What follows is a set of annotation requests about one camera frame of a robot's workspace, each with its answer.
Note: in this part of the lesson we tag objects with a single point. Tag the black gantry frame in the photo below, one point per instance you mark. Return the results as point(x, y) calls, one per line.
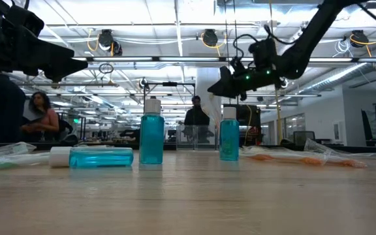
point(170, 84)

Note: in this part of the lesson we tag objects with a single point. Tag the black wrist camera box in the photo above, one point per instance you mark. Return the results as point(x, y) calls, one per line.
point(263, 52)

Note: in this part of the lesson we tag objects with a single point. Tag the black wall screen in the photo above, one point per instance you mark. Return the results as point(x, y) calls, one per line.
point(248, 114)

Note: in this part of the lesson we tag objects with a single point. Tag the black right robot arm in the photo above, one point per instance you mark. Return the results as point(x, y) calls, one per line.
point(305, 45)

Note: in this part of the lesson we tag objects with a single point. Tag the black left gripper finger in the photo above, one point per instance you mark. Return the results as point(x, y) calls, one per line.
point(38, 49)
point(67, 67)

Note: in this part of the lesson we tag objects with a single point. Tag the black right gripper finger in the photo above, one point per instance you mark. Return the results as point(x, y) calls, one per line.
point(228, 83)
point(213, 90)

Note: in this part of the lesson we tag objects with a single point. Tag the blue bottle white cap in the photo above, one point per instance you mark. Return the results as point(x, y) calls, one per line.
point(100, 158)
point(229, 140)
point(151, 140)

